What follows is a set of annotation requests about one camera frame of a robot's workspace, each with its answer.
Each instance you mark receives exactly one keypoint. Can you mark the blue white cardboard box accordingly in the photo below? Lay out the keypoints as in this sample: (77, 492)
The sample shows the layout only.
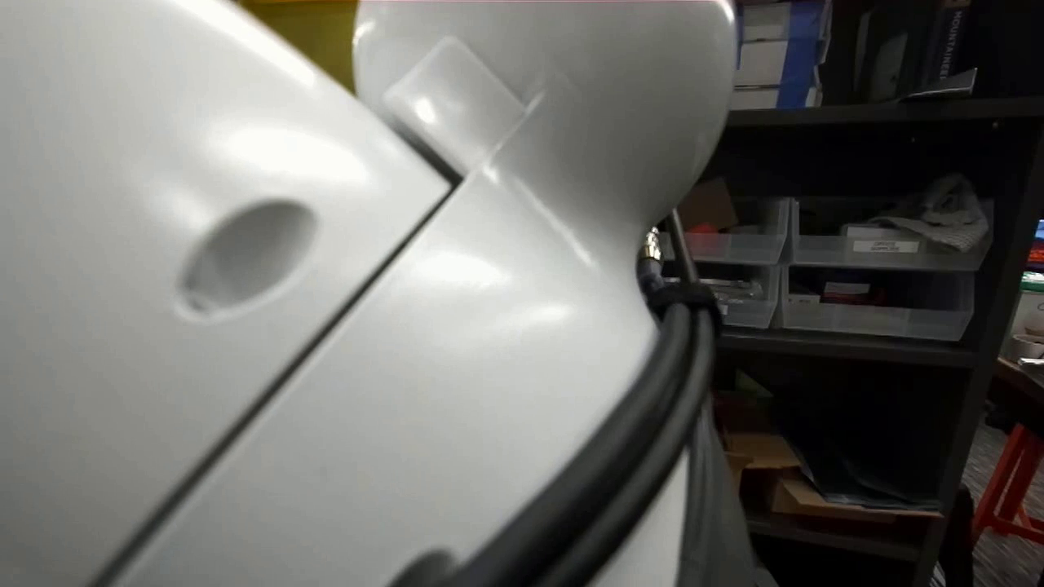
(789, 21)
(770, 99)
(784, 62)

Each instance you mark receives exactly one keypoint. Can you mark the dark plastic sheet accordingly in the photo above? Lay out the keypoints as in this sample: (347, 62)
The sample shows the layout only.
(860, 458)

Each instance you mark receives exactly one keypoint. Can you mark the wooden top work table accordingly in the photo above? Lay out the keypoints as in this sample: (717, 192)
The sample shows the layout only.
(1023, 376)

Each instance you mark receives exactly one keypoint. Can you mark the orange metal stool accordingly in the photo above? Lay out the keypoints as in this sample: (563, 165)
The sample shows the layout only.
(1008, 492)

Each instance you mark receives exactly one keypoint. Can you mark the dark upright binders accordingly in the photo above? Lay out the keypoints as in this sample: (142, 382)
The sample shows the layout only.
(891, 43)

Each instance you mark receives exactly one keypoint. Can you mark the crumpled clear plastic wrap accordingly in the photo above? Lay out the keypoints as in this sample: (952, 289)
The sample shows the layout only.
(940, 213)

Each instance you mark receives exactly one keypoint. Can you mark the dark shelf unit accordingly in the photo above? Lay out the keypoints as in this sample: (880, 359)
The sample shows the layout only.
(869, 108)

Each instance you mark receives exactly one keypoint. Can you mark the clear plastic storage bin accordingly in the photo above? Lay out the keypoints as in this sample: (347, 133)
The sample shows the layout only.
(869, 322)
(740, 249)
(869, 255)
(751, 316)

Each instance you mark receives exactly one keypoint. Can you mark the small red item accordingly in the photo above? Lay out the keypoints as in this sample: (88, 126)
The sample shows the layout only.
(703, 230)

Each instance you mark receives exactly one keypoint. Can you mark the flat cardboard sheet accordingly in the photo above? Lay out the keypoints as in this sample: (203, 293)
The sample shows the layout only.
(828, 502)

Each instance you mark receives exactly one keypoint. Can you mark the shiny metal parts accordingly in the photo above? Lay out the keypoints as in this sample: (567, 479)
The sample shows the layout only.
(744, 289)

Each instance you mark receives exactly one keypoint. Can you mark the brown cardboard piece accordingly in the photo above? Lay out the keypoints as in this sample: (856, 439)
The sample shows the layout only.
(707, 207)

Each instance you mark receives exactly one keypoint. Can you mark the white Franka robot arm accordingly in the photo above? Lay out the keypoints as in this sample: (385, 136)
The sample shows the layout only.
(218, 329)

